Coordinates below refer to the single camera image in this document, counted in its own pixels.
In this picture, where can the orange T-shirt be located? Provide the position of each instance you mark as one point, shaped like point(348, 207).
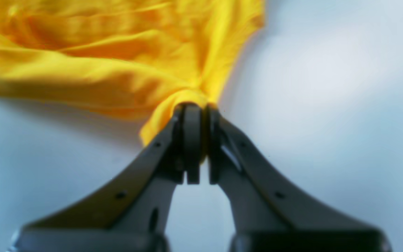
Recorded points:
point(126, 59)

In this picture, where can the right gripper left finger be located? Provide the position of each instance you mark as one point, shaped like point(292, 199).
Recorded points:
point(130, 212)

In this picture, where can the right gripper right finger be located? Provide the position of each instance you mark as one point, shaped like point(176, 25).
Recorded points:
point(271, 213)

